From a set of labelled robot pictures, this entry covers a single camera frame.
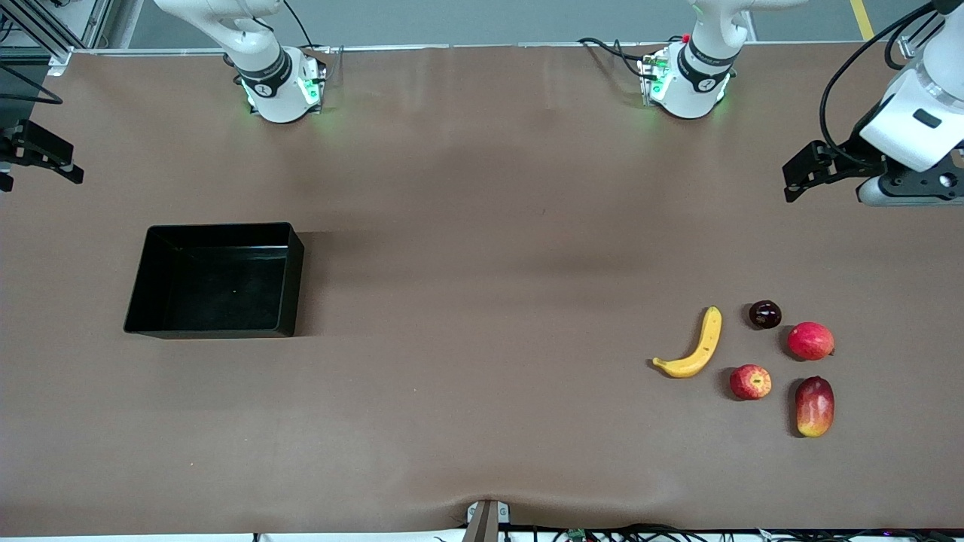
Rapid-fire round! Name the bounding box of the table cover mat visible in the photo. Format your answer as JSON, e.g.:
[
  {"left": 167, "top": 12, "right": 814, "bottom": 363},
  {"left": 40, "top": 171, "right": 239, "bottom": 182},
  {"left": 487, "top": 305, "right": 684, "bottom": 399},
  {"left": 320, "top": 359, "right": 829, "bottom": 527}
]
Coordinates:
[{"left": 0, "top": 41, "right": 964, "bottom": 537}]

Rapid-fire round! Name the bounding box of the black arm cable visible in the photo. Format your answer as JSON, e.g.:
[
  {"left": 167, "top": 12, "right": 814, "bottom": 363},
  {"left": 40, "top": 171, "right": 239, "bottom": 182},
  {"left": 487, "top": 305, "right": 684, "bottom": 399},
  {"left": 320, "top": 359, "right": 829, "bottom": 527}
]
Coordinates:
[
  {"left": 819, "top": 2, "right": 946, "bottom": 151},
  {"left": 0, "top": 65, "right": 64, "bottom": 106}
]

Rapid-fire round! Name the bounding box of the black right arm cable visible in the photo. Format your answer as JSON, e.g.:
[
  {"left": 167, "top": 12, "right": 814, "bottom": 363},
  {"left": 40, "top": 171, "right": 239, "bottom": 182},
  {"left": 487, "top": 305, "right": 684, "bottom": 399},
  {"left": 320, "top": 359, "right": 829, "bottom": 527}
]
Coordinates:
[{"left": 0, "top": 65, "right": 64, "bottom": 106}]

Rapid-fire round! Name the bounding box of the yellow banana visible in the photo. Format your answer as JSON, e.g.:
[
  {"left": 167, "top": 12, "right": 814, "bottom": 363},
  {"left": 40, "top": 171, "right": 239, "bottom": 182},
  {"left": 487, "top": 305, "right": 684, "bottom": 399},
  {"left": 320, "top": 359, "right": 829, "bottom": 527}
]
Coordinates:
[{"left": 652, "top": 306, "right": 723, "bottom": 379}]

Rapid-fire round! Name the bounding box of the round red peach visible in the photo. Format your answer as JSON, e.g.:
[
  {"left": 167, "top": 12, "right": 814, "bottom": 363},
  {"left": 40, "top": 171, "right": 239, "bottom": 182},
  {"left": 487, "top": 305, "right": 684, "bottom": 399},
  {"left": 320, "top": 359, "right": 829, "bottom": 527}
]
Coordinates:
[{"left": 787, "top": 321, "right": 835, "bottom": 361}]

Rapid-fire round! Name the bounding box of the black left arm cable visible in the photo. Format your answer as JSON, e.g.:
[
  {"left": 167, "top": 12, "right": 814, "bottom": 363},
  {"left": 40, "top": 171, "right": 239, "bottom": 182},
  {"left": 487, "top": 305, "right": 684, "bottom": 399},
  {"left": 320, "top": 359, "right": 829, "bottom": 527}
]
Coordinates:
[{"left": 819, "top": 2, "right": 946, "bottom": 151}]

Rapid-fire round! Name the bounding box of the black base cable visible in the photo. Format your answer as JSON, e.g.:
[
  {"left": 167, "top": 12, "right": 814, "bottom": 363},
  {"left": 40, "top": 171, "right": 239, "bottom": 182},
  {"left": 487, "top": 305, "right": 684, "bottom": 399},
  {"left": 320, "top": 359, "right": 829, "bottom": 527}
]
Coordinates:
[
  {"left": 282, "top": 0, "right": 337, "bottom": 55},
  {"left": 576, "top": 36, "right": 657, "bottom": 82}
]

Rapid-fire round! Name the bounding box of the red yellow mango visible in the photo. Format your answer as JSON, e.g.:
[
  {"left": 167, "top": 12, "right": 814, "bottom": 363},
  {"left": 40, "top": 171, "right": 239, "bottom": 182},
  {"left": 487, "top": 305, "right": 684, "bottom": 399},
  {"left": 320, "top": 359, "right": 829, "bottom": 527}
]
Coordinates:
[{"left": 795, "top": 376, "right": 835, "bottom": 438}]

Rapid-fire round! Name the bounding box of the black left base cable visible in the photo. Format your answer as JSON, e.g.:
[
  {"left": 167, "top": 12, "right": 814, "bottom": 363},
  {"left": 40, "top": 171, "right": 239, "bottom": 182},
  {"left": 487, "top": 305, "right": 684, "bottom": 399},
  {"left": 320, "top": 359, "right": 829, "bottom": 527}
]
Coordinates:
[{"left": 576, "top": 36, "right": 657, "bottom": 82}]

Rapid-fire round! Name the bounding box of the aluminium frame profile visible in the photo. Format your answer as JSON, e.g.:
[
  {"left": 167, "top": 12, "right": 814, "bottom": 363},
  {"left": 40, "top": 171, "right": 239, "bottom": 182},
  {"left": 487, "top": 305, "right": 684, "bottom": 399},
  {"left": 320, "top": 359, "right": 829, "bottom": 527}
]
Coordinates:
[
  {"left": 898, "top": 11, "right": 944, "bottom": 59},
  {"left": 0, "top": 0, "right": 114, "bottom": 76}
]

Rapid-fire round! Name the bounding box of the small red yellow apple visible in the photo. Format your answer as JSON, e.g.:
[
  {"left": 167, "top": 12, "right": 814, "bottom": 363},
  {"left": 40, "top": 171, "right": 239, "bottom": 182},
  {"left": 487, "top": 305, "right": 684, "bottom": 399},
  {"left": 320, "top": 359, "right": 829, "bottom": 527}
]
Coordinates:
[{"left": 729, "top": 364, "right": 773, "bottom": 401}]

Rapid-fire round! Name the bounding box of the black right base cable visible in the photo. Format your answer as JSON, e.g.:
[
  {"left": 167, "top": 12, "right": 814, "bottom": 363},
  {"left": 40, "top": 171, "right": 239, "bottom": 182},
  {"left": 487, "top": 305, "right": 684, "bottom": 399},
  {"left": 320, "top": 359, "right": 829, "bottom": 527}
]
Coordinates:
[{"left": 282, "top": 0, "right": 337, "bottom": 55}]

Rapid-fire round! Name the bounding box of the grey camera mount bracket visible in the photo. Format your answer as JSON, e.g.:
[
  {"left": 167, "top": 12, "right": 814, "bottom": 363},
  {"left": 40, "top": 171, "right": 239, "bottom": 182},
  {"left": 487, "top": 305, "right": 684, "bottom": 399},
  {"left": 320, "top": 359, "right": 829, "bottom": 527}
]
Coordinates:
[{"left": 465, "top": 499, "right": 511, "bottom": 542}]

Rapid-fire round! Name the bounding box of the black rectangular plastic box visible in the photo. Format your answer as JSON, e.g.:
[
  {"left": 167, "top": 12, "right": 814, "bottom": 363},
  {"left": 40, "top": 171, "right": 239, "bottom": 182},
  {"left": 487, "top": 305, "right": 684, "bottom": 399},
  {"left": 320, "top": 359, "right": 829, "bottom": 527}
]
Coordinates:
[{"left": 124, "top": 222, "right": 305, "bottom": 340}]

